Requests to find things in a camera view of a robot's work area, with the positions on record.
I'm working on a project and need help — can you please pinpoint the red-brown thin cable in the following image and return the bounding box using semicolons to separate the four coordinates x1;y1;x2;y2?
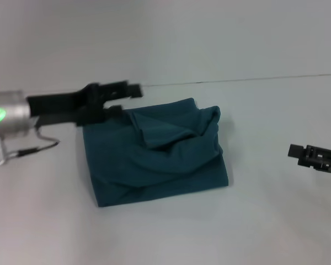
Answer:
0;117;62;166

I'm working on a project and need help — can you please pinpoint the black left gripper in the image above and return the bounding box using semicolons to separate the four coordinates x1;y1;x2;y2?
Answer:
26;81;144;128

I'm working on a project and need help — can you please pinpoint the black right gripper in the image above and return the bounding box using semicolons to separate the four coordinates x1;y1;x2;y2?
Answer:
287;144;331;176

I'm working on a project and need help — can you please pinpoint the blue t-shirt with FREE print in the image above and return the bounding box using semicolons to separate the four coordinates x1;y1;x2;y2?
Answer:
81;97;229;208

